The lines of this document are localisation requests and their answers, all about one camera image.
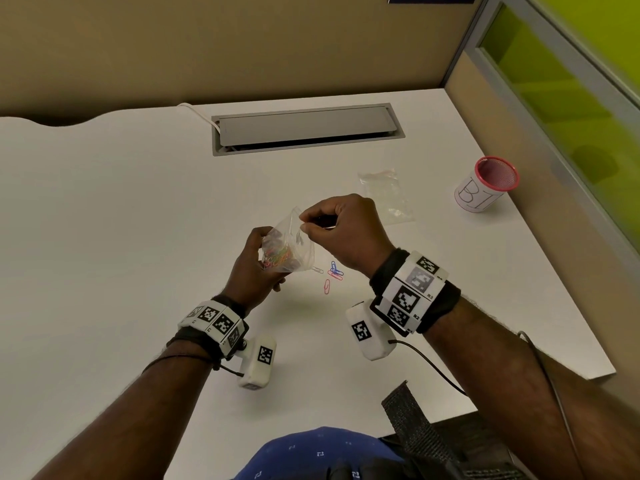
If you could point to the person's left hand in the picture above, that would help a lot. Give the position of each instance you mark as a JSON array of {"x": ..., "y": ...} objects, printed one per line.
[{"x": 242, "y": 284}]

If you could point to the person's right hand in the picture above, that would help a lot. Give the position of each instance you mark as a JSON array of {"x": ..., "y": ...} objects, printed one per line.
[{"x": 355, "y": 234}]

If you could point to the person's right thumb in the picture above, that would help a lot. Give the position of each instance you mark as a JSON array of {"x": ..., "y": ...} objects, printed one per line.
[{"x": 317, "y": 230}]

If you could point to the person's left thumb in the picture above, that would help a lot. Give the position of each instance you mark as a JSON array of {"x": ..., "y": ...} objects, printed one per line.
[{"x": 259, "y": 237}]

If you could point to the clear plastic zip bag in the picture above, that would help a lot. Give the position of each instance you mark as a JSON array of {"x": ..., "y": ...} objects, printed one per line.
[{"x": 300, "y": 247}]

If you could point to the person's right forearm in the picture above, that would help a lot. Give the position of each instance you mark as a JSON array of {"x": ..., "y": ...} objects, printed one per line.
[{"x": 500, "y": 389}]

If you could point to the person's left forearm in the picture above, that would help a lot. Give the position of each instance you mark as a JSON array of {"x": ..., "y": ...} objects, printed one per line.
[{"x": 135, "y": 419}]

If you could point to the pile of colourful paper clips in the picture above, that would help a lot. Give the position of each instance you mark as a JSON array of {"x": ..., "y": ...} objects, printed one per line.
[{"x": 277, "y": 257}]

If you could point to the blue paper clip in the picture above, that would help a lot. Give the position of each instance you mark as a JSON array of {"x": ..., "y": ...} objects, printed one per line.
[{"x": 337, "y": 268}]

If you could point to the pink paper clip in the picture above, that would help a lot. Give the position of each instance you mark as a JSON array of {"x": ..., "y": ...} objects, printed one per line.
[{"x": 334, "y": 275}]

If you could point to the red paper clip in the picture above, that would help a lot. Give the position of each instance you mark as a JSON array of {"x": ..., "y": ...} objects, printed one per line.
[{"x": 327, "y": 286}]

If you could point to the empty clear plastic bag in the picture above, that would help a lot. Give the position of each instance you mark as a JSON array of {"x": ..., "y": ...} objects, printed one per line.
[{"x": 387, "y": 194}]

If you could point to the left wristband with markers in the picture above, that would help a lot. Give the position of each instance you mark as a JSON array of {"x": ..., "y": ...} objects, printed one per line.
[{"x": 217, "y": 322}]

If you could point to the wristband with markers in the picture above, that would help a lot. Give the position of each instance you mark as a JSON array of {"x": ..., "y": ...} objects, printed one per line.
[
  {"x": 217, "y": 322},
  {"x": 415, "y": 289}
]

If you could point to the right wristband with markers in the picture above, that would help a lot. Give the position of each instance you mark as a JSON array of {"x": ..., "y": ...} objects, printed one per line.
[{"x": 415, "y": 289}]

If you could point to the red mesh cup white label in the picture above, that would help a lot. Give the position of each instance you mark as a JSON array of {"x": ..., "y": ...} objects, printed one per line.
[{"x": 482, "y": 187}]

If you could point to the blue patterned shirt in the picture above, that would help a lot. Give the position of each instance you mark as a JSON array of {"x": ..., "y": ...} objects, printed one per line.
[{"x": 320, "y": 454}]

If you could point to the black harness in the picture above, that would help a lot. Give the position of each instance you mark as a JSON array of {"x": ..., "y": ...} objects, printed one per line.
[{"x": 475, "y": 449}]

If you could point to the green glass partition window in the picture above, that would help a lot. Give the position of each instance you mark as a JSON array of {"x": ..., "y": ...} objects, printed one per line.
[{"x": 565, "y": 89}]

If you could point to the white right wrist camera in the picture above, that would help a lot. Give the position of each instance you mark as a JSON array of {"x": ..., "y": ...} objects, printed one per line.
[{"x": 367, "y": 332}]

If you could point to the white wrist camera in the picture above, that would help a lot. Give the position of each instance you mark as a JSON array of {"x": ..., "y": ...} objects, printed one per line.
[
  {"x": 367, "y": 332},
  {"x": 260, "y": 359}
]

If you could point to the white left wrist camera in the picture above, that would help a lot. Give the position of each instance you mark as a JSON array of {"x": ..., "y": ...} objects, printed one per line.
[{"x": 260, "y": 359}]

